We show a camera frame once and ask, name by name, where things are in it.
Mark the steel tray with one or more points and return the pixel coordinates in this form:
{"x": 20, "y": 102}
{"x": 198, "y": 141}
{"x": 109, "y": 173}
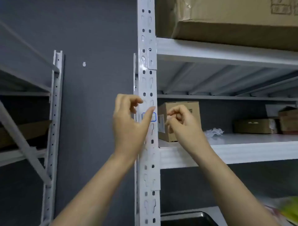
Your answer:
{"x": 186, "y": 220}

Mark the crumpled white paper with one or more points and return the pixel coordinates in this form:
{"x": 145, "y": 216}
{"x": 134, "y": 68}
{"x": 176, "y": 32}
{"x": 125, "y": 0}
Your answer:
{"x": 214, "y": 132}

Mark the blue-bordered white label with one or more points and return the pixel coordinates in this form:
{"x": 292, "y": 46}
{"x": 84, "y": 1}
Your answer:
{"x": 153, "y": 119}

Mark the person's left forearm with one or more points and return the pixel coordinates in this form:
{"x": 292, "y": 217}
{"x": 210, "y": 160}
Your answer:
{"x": 93, "y": 198}

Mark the white paper sheet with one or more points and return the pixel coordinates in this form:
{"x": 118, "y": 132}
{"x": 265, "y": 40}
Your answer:
{"x": 272, "y": 109}

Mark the white perforated shelf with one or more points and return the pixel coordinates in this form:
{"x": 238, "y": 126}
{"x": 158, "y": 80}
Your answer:
{"x": 146, "y": 58}

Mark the white metal shelving rack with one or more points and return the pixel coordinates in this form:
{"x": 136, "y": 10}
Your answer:
{"x": 215, "y": 210}

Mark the person's right forearm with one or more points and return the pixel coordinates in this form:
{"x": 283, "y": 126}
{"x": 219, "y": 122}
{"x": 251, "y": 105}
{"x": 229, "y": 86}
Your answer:
{"x": 228, "y": 191}

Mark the small printed cardboard box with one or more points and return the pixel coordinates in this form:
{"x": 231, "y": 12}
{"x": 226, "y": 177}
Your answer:
{"x": 197, "y": 111}

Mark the person's right hand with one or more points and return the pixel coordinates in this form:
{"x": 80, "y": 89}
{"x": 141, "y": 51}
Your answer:
{"x": 186, "y": 130}

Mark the yellow-green plastic bag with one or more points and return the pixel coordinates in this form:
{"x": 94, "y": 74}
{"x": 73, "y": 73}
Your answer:
{"x": 291, "y": 207}

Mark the flat brown cardboard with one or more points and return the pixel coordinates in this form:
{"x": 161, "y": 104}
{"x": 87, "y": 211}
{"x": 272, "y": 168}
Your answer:
{"x": 30, "y": 130}

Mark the brown box with red print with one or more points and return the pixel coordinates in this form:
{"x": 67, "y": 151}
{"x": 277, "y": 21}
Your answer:
{"x": 288, "y": 121}

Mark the large cardboard box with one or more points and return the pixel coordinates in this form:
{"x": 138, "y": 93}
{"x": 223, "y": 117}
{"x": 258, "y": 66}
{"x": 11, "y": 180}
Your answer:
{"x": 232, "y": 23}

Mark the person's left hand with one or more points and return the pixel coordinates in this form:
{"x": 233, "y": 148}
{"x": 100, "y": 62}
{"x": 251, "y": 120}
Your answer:
{"x": 128, "y": 130}

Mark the flat cardboard box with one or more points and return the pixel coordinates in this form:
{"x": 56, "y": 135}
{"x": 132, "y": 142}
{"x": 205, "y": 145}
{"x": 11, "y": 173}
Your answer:
{"x": 253, "y": 127}

